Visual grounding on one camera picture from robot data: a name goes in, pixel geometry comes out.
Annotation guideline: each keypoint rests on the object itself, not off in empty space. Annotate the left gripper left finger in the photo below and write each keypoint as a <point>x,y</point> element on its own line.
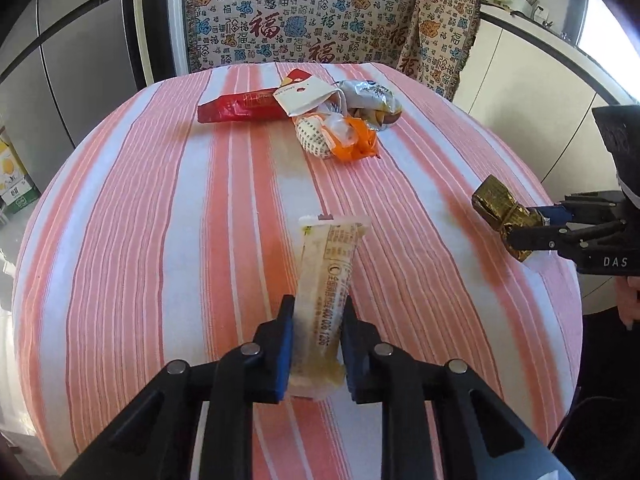
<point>196,421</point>

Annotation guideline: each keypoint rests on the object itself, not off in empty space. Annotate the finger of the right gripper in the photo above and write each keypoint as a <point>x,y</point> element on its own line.
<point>560,239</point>
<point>586,208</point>

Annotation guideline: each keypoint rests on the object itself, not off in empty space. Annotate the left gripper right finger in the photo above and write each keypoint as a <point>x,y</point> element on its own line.
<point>439,421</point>

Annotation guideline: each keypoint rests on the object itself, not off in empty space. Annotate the gold black snack wrapper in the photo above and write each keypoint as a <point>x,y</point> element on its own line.
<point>493,201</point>

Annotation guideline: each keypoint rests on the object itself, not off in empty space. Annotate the white yellow milk pouch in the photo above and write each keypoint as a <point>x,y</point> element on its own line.
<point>324,278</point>

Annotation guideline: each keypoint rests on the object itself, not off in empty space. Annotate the red plastic wrapper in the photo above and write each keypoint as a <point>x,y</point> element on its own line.
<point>250,106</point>

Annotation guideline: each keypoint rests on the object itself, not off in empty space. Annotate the white kitchen counter cabinet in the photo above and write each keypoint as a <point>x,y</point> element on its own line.
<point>536,92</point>

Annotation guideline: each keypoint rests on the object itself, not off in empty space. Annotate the right hand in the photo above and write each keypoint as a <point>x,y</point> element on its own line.
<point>627,299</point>

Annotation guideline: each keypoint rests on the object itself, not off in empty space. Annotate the orange plastic wrapper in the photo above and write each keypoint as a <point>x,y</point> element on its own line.
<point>349,138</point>

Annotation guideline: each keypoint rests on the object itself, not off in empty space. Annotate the silver crumpled snack bag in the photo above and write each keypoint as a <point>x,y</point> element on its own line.
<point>364,99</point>

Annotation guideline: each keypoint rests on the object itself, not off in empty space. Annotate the white mesh fruit wrapper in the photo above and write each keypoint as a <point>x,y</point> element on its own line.
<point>309,133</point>

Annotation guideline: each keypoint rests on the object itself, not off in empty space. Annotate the yellow white cardboard box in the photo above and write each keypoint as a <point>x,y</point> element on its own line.
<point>17,189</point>

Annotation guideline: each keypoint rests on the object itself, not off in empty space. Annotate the grey refrigerator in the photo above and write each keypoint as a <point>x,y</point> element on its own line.
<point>65,65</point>

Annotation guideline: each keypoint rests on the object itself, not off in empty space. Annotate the patterned fu character blanket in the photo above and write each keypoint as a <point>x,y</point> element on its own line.
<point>427,40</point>

